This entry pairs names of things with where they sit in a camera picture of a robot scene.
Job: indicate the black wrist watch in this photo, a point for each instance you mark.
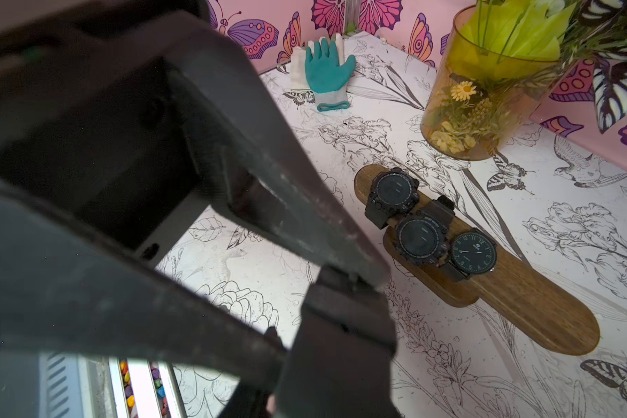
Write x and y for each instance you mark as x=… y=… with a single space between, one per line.
x=471 y=253
x=391 y=194
x=422 y=237
x=340 y=362

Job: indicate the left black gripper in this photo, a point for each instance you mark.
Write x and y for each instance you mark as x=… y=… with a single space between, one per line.
x=88 y=125

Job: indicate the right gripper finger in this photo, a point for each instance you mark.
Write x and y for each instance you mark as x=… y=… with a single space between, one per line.
x=255 y=394

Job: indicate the glass vase with plants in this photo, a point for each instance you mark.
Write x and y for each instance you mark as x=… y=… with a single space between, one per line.
x=503 y=57

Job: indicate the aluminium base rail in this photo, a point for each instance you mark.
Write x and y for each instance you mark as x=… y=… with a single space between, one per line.
x=77 y=386

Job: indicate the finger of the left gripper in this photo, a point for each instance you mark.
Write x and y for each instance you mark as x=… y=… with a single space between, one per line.
x=66 y=287
x=251 y=165

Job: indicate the teal white garden glove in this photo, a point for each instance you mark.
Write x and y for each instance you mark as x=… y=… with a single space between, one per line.
x=323 y=69

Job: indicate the wooden watch stand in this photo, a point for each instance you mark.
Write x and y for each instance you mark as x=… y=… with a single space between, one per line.
x=546 y=313

